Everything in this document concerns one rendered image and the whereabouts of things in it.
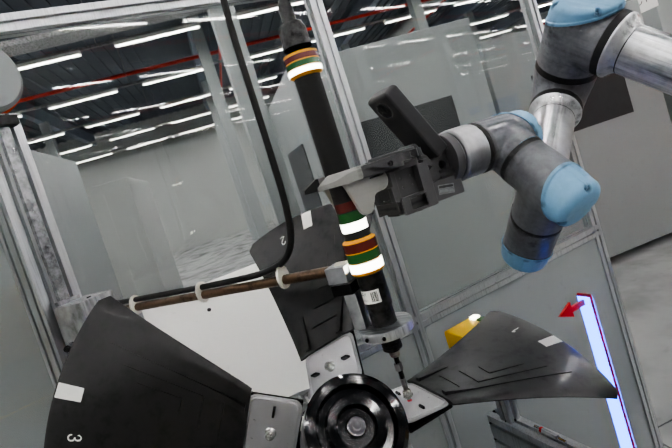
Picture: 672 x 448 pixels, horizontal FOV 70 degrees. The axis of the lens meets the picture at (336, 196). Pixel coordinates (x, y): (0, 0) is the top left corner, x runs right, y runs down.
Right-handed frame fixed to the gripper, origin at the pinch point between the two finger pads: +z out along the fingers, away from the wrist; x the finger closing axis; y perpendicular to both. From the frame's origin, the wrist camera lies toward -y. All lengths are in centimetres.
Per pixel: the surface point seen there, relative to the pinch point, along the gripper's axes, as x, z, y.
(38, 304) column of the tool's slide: 55, 40, 7
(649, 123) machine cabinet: 211, -406, 42
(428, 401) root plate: -2.3, -4.6, 30.5
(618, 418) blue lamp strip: 0, -38, 50
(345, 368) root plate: 3.2, 2.7, 24.1
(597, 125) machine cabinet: 222, -355, 29
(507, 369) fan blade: -3.7, -16.7, 31.4
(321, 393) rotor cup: -2.4, 8.4, 23.0
